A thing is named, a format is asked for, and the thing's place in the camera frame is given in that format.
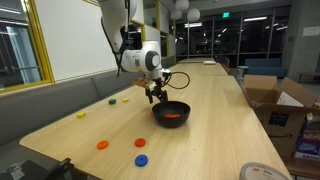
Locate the white globe lamp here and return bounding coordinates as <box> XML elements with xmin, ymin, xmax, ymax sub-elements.
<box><xmin>175</xmin><ymin>0</ymin><xmax>190</xmax><ymax>11</ymax></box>
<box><xmin>186</xmin><ymin>8</ymin><xmax>201</xmax><ymax>23</ymax></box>
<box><xmin>170</xmin><ymin>8</ymin><xmax>183</xmax><ymax>21</ymax></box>

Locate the cardboard box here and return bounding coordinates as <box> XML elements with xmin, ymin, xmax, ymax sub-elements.
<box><xmin>242</xmin><ymin>74</ymin><xmax>320</xmax><ymax>159</ymax></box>

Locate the low wooden bench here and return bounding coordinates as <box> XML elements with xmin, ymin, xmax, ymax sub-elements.
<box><xmin>297</xmin><ymin>70</ymin><xmax>320</xmax><ymax>84</ymax></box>

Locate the blue disc with hole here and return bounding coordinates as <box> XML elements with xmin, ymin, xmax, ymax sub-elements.
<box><xmin>134</xmin><ymin>154</ymin><xmax>149</xmax><ymax>168</ymax></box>

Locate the white paper sheet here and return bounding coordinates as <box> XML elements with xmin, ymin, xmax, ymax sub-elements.
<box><xmin>275</xmin><ymin>91</ymin><xmax>305</xmax><ymax>108</ymax></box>

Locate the brown chair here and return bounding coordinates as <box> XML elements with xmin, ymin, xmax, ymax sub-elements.
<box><xmin>221</xmin><ymin>57</ymin><xmax>232</xmax><ymax>74</ymax></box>

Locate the grey cylindrical container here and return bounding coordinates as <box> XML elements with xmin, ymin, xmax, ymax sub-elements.
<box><xmin>239</xmin><ymin>161</ymin><xmax>290</xmax><ymax>180</ymax></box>

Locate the orange disc with hole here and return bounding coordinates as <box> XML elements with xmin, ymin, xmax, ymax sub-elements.
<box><xmin>96</xmin><ymin>139</ymin><xmax>110</xmax><ymax>151</ymax></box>

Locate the white round bin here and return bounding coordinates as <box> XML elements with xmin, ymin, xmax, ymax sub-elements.
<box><xmin>237</xmin><ymin>65</ymin><xmax>250</xmax><ymax>78</ymax></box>

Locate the yellow window frame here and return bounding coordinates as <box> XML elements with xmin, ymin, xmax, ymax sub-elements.
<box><xmin>0</xmin><ymin>0</ymin><xmax>56</xmax><ymax>94</ymax></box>

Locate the black bowl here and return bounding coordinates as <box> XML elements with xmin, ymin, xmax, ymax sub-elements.
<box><xmin>151</xmin><ymin>100</ymin><xmax>192</xmax><ymax>129</ymax></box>

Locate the blue printed carton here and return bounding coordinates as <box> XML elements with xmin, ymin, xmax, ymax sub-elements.
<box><xmin>293</xmin><ymin>113</ymin><xmax>320</xmax><ymax>162</ymax></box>

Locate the blue sofa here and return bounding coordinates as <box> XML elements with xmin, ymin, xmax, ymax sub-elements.
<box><xmin>244</xmin><ymin>58</ymin><xmax>288</xmax><ymax>79</ymax></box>

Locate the red disc with hole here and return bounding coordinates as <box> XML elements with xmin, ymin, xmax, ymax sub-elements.
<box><xmin>134</xmin><ymin>137</ymin><xmax>147</xmax><ymax>148</ymax></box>

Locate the white paper notice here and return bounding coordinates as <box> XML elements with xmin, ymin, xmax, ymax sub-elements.
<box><xmin>302</xmin><ymin>25</ymin><xmax>320</xmax><ymax>37</ymax></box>

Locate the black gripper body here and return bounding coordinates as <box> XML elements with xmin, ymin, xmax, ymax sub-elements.
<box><xmin>146</xmin><ymin>79</ymin><xmax>167</xmax><ymax>96</ymax></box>

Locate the grey upholstered bench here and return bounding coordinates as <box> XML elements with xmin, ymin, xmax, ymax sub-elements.
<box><xmin>0</xmin><ymin>68</ymin><xmax>141</xmax><ymax>180</ymax></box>

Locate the light wooden table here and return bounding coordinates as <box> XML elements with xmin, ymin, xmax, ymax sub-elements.
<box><xmin>168</xmin><ymin>62</ymin><xmax>230</xmax><ymax>77</ymax></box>
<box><xmin>178</xmin><ymin>57</ymin><xmax>217</xmax><ymax>64</ymax></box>

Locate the black camera stand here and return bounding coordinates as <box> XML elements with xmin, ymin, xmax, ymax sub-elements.
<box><xmin>0</xmin><ymin>157</ymin><xmax>76</xmax><ymax>180</ymax></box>

